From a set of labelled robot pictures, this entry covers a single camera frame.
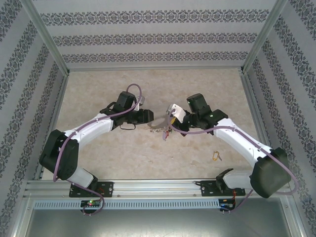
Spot aluminium back beam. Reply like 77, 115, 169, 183
68, 66, 244, 72

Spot small circuit board with wires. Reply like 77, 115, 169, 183
220, 201, 236, 211

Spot slotted grey cable duct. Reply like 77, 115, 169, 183
33, 199, 221, 209

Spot aluminium corner post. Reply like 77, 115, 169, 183
240, 0, 288, 74
21, 0, 71, 75

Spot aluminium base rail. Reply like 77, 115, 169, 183
24, 179, 292, 198

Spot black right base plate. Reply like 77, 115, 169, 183
200, 180, 247, 198

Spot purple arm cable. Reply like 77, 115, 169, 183
167, 108, 300, 215
53, 83, 144, 217

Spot circuit board with green light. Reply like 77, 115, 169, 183
80, 200, 102, 208

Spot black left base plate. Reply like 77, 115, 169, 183
69, 181, 115, 198

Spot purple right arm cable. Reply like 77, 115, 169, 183
167, 108, 300, 215

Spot metal keyring with keys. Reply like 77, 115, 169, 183
148, 118, 171, 142

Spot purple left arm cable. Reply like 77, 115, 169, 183
53, 83, 144, 217

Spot aluminium side rail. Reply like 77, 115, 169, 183
240, 71, 278, 151
33, 73, 71, 181

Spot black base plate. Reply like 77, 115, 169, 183
200, 180, 247, 198
69, 181, 115, 198

